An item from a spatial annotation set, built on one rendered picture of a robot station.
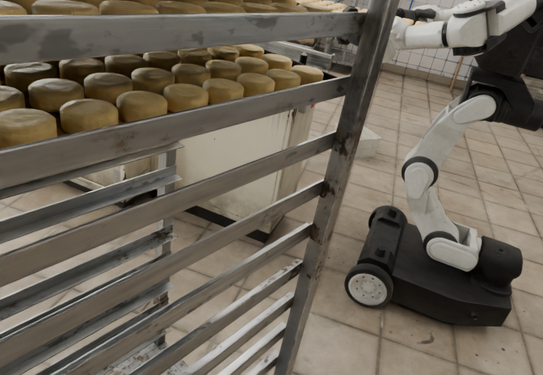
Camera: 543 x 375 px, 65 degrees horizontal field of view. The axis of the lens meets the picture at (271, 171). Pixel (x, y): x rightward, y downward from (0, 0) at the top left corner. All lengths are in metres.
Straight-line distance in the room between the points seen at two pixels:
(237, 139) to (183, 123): 1.46
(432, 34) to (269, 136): 0.83
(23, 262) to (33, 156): 0.10
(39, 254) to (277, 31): 0.32
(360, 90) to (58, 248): 0.44
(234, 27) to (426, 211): 1.58
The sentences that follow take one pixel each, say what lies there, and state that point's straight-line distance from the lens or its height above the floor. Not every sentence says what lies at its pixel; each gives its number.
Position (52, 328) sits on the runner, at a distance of 0.48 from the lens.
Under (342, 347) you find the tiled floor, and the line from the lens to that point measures 1.77.
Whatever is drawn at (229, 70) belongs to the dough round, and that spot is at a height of 1.15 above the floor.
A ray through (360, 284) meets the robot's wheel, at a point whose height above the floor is 0.09.
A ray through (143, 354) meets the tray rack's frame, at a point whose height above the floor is 0.15.
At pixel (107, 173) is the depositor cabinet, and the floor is 0.21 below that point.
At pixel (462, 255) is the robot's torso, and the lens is 1.95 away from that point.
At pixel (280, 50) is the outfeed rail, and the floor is 0.87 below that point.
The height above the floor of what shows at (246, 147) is 0.49.
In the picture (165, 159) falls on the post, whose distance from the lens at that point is 1.04.
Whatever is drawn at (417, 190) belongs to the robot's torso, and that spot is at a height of 0.52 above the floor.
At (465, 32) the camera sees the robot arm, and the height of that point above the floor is 1.18.
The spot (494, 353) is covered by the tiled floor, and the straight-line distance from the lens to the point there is 2.07.
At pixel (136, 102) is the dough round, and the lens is 0.45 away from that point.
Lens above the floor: 1.32
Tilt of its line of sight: 29 degrees down
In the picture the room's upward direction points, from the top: 11 degrees clockwise
